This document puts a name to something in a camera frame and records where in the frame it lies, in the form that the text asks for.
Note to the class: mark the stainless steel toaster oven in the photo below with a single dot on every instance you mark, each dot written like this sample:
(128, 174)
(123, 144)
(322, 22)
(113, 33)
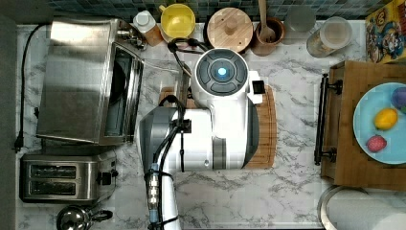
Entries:
(92, 81)

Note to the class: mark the stainless steel two-slot toaster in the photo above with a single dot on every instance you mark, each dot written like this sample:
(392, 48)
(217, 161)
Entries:
(76, 179)

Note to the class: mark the yellow lemon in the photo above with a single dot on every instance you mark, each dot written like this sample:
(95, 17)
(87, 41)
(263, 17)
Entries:
(385, 119)

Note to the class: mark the colourful cereal box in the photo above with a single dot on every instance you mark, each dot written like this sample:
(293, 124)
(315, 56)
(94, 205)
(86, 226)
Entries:
(386, 34)

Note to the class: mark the light blue plate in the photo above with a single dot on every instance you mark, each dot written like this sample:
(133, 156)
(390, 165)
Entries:
(369, 105)

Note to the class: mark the bamboo cutting board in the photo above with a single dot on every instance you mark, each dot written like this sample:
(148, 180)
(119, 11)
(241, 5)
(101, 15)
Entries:
(266, 127)

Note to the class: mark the wooden spoon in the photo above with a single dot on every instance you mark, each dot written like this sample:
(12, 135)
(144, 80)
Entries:
(265, 33)

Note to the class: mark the clear glass jar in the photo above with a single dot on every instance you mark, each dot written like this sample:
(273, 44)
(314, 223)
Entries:
(334, 34)

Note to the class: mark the wooden lidded black pot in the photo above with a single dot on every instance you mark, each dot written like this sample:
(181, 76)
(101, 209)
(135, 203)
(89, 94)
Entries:
(230, 28)

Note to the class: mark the purple fruit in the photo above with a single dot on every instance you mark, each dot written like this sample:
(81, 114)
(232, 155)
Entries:
(398, 98)

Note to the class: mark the wooden tray with black handle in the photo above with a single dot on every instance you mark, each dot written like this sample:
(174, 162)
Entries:
(350, 150)

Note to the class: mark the glass oven door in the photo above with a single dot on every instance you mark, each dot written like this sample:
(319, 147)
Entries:
(161, 78)

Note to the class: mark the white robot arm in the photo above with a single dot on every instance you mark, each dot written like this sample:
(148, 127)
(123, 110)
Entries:
(218, 72)

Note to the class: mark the white paper towel roll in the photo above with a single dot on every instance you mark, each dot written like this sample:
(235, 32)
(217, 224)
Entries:
(345, 208)

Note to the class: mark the grey cup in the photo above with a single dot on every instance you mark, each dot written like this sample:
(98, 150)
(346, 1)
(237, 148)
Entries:
(298, 22)

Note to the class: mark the yellow mug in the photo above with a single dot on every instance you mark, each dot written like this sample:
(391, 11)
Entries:
(177, 21)

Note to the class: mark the brown utensil holder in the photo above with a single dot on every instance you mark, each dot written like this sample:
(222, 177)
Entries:
(264, 46)

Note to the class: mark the red fruit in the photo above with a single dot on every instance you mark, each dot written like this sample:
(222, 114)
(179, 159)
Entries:
(376, 143)

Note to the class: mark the stainless steel kettle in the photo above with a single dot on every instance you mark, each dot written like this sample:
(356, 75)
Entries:
(77, 217)

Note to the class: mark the white capped sauce bottle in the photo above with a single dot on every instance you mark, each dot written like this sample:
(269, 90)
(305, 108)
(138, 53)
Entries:
(146, 24)

